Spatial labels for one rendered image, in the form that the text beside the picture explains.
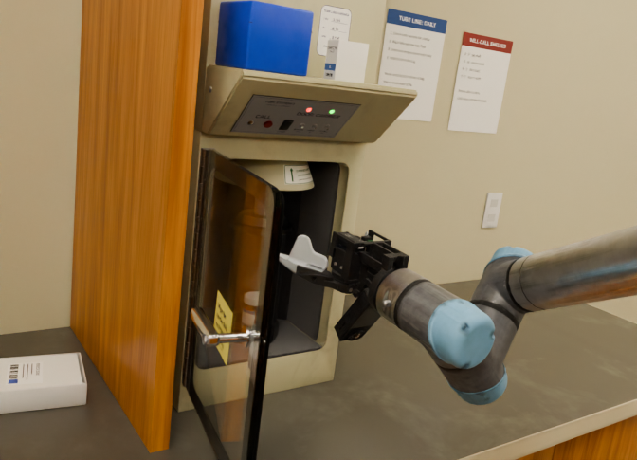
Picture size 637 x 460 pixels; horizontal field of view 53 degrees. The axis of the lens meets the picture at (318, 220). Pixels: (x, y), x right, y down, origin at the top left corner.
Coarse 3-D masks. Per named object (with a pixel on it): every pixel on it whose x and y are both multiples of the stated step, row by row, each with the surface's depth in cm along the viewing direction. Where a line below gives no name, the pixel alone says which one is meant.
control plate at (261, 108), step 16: (256, 96) 90; (272, 96) 91; (256, 112) 93; (272, 112) 94; (288, 112) 95; (304, 112) 97; (320, 112) 98; (336, 112) 99; (352, 112) 101; (240, 128) 95; (256, 128) 97; (272, 128) 98; (288, 128) 99; (304, 128) 101; (320, 128) 102; (336, 128) 104
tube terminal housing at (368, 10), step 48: (240, 0) 94; (288, 0) 99; (336, 0) 103; (384, 0) 109; (192, 144) 99; (240, 144) 100; (288, 144) 105; (336, 144) 111; (192, 192) 99; (192, 240) 100; (336, 336) 122; (288, 384) 119
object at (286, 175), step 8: (240, 160) 110; (248, 160) 109; (256, 160) 109; (264, 160) 109; (272, 160) 109; (280, 160) 109; (248, 168) 109; (256, 168) 108; (264, 168) 108; (272, 168) 109; (280, 168) 109; (288, 168) 110; (296, 168) 111; (304, 168) 113; (264, 176) 108; (272, 176) 108; (280, 176) 109; (288, 176) 109; (296, 176) 110; (304, 176) 112; (272, 184) 108; (280, 184) 108; (288, 184) 109; (296, 184) 110; (304, 184) 112; (312, 184) 115
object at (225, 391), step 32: (224, 160) 87; (224, 192) 87; (256, 192) 74; (224, 224) 86; (256, 224) 74; (224, 256) 86; (256, 256) 74; (224, 288) 86; (256, 288) 74; (256, 320) 74; (192, 352) 101; (256, 352) 74; (192, 384) 100; (224, 384) 85; (256, 384) 74; (224, 416) 85; (256, 416) 75; (224, 448) 84
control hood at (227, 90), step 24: (216, 72) 91; (240, 72) 85; (264, 72) 87; (216, 96) 91; (240, 96) 89; (288, 96) 92; (312, 96) 94; (336, 96) 96; (360, 96) 98; (384, 96) 100; (408, 96) 102; (216, 120) 92; (360, 120) 104; (384, 120) 106
